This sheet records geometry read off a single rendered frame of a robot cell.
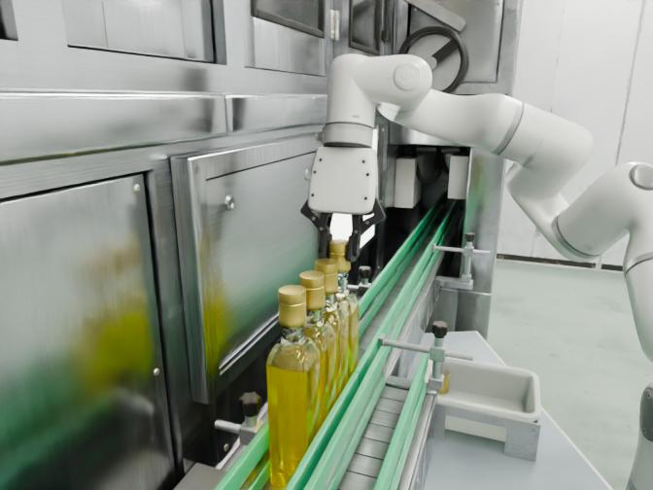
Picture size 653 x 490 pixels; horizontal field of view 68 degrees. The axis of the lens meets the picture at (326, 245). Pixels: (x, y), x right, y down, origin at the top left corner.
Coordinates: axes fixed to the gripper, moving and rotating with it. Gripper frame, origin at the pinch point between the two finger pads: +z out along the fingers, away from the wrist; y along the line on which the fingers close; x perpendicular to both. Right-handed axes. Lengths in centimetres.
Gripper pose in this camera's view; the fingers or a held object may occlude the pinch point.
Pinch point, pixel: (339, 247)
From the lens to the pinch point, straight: 75.4
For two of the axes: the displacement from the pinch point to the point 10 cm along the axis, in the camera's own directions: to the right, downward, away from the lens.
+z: -0.8, 10.0, 0.5
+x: 3.2, -0.2, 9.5
